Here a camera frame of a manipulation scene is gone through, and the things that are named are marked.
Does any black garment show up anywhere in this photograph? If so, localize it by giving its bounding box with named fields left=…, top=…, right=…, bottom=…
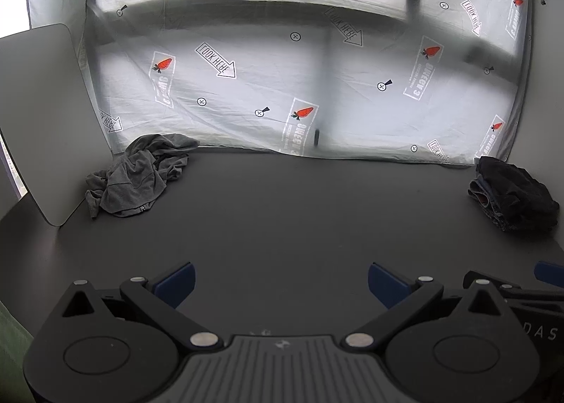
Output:
left=476, top=155, right=560, bottom=232

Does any grey zip hoodie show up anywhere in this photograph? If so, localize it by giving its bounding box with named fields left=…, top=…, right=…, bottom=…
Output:
left=85, top=134, right=201, bottom=219

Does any white printed sheet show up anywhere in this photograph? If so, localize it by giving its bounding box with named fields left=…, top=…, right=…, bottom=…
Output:
left=26, top=0, right=532, bottom=166

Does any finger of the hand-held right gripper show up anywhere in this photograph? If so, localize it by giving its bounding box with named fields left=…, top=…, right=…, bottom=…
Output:
left=533, top=261, right=564, bottom=290
left=462, top=270, right=523, bottom=298

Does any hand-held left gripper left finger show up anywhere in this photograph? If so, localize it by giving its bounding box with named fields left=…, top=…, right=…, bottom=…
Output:
left=62, top=261, right=223, bottom=349

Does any green cloth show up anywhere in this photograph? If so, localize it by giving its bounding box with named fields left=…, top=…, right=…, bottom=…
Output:
left=0, top=302, right=33, bottom=403

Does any grey rounded board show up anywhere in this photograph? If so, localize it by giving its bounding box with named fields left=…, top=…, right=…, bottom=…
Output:
left=0, top=23, right=113, bottom=227

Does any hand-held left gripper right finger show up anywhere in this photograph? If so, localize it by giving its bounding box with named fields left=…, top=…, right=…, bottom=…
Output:
left=346, top=262, right=507, bottom=350

